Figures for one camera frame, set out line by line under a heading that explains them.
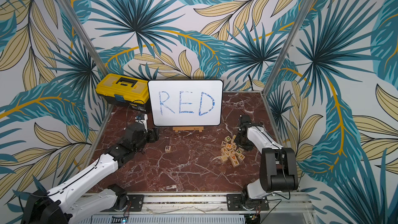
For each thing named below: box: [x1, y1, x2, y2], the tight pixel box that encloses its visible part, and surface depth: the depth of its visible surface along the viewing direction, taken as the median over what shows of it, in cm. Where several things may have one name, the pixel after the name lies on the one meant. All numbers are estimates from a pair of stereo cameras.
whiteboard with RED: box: [147, 79, 224, 127], surface depth 91 cm
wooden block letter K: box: [231, 159, 240, 168], surface depth 85 cm
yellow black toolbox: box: [95, 73, 150, 114], surface depth 101 cm
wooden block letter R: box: [164, 145, 172, 153], surface depth 90 cm
